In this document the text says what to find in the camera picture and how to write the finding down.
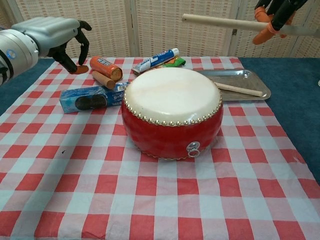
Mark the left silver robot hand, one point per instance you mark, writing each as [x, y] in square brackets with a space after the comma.
[50, 32]

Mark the brown sausage stick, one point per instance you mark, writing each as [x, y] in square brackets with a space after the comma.
[100, 77]

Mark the green orange snack packet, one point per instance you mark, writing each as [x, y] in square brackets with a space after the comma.
[178, 62]

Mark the wooden drumstick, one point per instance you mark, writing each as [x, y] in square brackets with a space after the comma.
[225, 22]
[237, 88]

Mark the woven folding screen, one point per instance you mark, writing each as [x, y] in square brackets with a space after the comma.
[150, 37]

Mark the orange cracker tube pack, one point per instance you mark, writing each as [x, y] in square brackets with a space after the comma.
[102, 65]

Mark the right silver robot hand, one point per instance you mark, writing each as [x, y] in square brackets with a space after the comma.
[277, 15]

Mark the metal tray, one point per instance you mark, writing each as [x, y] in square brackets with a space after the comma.
[240, 77]

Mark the teal table cover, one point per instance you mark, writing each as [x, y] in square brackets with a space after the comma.
[295, 82]

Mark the blue cookie box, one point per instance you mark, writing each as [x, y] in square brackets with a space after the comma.
[82, 100]

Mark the blue white toothpaste tube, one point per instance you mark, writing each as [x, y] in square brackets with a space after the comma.
[155, 60]

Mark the red white checkered cloth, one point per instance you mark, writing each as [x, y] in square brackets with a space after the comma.
[100, 200]

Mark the red drum with white skin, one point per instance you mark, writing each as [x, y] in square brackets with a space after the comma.
[170, 95]

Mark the metal screen hinge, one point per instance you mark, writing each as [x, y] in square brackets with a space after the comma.
[235, 32]

